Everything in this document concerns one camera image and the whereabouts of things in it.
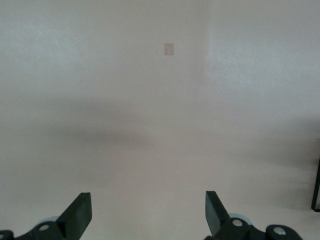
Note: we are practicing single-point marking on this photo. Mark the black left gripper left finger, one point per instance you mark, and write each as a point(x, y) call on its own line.
point(75, 217)

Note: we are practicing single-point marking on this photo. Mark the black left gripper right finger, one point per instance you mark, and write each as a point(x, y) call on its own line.
point(217, 217)

